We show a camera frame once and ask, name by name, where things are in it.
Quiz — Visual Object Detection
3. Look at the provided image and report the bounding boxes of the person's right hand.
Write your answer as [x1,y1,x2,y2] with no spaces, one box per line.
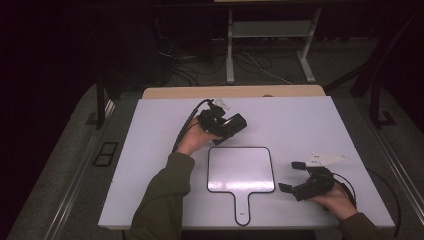
[308,184,359,223]

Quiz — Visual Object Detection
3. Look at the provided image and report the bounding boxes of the black floor socket frame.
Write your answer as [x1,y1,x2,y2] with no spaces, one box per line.
[92,141,120,168]

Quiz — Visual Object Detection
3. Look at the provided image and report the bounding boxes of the person's left hand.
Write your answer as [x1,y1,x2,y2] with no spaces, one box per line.
[175,121,223,157]

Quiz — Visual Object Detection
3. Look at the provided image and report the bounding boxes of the grey metal stand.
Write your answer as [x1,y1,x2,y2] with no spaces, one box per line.
[225,8,323,85]

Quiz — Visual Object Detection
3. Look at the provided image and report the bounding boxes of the dark metal post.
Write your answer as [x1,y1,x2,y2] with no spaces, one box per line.
[84,71,116,131]

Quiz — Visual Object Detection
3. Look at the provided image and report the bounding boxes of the long black cable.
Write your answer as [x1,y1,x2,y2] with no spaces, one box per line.
[366,168,403,239]

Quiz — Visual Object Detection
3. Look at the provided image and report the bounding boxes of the hand-held gripper black cable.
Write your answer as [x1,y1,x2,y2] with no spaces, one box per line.
[171,98,214,154]
[331,171,358,209]

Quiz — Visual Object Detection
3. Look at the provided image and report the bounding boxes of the left hand-held gripper black cable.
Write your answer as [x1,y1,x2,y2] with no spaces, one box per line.
[171,98,214,154]

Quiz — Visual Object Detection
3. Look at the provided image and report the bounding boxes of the right hand-held gripper black cable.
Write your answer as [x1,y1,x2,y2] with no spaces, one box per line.
[331,171,358,209]

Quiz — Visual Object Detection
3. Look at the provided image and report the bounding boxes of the white floor cable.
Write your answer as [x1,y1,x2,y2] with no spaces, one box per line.
[238,49,294,86]

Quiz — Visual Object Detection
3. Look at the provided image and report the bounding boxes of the white handheld whiteboard black frame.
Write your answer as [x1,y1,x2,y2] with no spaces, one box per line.
[206,146,276,227]

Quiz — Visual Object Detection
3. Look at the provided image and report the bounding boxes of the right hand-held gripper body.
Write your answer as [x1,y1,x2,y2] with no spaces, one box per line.
[292,152,348,202]

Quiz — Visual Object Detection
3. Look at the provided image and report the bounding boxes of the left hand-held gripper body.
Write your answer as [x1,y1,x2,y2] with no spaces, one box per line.
[197,98,234,136]

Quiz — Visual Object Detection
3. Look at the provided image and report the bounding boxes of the tangle of black floor cables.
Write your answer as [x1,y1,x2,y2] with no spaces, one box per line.
[156,34,231,87]

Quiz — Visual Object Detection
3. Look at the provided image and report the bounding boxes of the black metal frame stand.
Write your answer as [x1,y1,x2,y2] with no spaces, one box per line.
[323,9,424,130]

